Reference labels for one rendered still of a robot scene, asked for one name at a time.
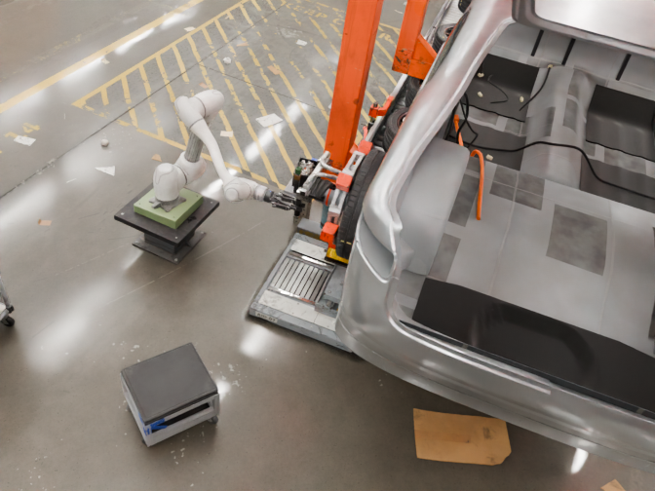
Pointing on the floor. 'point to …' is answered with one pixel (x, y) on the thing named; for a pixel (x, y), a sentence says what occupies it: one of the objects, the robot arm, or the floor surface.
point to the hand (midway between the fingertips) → (298, 206)
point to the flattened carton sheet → (460, 437)
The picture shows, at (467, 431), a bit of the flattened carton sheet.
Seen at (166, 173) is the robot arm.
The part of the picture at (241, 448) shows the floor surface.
